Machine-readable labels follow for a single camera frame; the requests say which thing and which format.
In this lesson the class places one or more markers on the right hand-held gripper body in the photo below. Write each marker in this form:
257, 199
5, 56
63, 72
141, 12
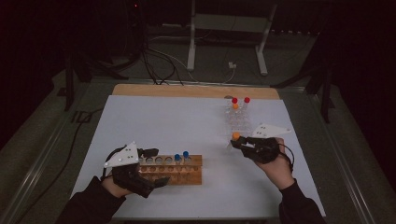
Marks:
264, 151

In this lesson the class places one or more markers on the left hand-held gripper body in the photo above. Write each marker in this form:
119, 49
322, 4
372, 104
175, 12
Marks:
124, 158

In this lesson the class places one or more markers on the orange cap test tube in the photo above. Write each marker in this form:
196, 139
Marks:
236, 135
235, 106

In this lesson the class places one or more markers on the clear acrylic test tube rack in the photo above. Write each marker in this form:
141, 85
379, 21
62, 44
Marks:
239, 121

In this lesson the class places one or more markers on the wooden test tube rack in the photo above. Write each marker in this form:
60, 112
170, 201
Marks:
186, 179

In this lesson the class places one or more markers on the blue cap test tube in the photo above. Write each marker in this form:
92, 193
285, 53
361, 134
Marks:
186, 154
177, 157

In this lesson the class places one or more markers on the red cap test tube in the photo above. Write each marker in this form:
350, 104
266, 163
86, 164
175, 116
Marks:
247, 100
234, 100

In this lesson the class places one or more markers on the person's right hand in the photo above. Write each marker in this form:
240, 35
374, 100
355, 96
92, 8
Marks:
280, 171

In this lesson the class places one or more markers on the person's left hand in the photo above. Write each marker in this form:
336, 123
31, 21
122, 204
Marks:
110, 188

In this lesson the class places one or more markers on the white table sheet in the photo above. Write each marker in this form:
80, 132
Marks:
186, 124

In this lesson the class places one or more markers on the white plug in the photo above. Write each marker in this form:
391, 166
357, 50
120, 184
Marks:
232, 65

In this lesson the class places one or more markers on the black tripod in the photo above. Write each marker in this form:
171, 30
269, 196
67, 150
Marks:
325, 102
69, 87

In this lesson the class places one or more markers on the grey metal stand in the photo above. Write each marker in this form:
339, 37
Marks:
230, 22

